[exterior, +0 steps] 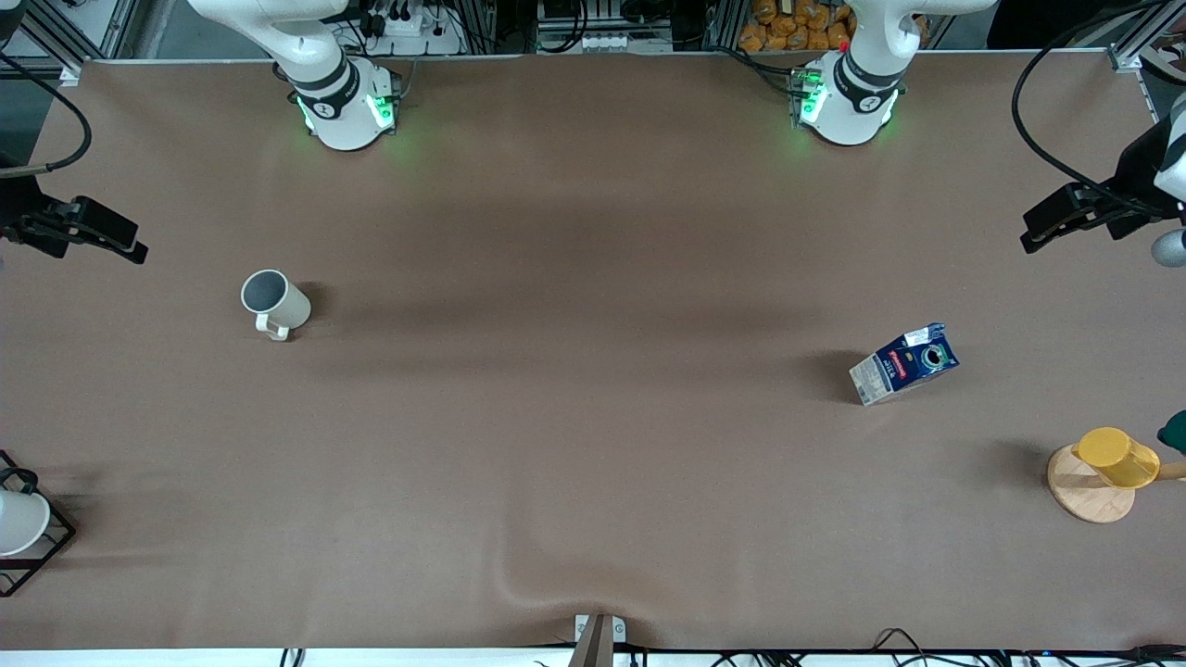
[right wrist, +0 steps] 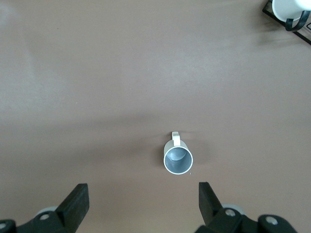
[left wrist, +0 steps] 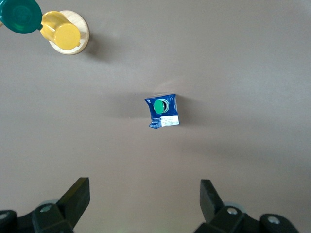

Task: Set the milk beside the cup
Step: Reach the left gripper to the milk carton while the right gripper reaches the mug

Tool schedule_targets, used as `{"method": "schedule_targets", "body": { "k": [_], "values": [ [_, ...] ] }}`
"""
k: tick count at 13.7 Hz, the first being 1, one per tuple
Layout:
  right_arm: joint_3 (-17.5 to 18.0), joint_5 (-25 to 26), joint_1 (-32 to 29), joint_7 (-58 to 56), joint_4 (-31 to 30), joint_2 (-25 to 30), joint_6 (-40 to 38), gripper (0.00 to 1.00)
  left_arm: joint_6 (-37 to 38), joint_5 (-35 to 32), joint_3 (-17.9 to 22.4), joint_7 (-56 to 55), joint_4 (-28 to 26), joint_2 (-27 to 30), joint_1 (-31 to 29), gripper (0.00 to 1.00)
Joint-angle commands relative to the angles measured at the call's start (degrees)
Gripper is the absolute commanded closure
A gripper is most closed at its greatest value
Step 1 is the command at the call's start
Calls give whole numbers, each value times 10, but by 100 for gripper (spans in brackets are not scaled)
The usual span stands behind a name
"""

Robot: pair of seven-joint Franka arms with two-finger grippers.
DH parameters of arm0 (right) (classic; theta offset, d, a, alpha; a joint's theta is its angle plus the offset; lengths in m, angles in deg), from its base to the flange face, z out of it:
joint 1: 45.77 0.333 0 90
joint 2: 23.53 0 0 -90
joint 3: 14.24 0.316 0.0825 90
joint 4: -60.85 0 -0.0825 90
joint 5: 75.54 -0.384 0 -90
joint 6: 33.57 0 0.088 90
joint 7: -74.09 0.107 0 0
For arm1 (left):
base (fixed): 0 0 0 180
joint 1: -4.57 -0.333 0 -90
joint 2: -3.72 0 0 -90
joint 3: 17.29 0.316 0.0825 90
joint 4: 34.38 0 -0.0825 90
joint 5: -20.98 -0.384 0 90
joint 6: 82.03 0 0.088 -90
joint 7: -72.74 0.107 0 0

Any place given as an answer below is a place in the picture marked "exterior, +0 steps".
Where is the beige ribbed cup with handle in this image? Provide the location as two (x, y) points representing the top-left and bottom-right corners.
(240, 269), (312, 342)

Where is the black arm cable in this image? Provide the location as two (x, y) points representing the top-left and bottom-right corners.
(1010, 0), (1186, 219)
(0, 51), (94, 179)

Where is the aluminium frame strut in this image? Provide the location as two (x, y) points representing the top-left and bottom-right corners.
(14, 0), (140, 86)
(1107, 0), (1186, 73)

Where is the white mug with black handle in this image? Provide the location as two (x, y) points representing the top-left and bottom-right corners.
(0, 467), (52, 558)

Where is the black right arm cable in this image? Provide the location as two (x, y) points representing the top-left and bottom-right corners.
(0, 51), (94, 179)

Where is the white power strip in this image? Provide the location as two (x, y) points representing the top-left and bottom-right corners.
(364, 5), (464, 57)

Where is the blue and white milk carton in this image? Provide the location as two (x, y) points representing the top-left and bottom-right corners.
(849, 322), (961, 407)

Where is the orange buns pile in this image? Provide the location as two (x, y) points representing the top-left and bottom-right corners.
(738, 0), (858, 54)

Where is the wooden mug stand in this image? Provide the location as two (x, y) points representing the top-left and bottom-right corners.
(1047, 443), (1186, 524)

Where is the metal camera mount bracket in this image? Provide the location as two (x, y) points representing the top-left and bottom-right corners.
(570, 613), (628, 667)

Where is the thin black floor cable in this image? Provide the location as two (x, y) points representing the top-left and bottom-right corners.
(871, 627), (941, 664)

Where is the yellow plastic cup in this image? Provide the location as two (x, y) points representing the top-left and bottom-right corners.
(1072, 427), (1161, 489)

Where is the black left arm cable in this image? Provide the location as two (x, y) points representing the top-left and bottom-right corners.
(1010, 0), (1186, 219)

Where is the black wire rack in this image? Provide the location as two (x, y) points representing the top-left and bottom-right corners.
(0, 451), (77, 597)

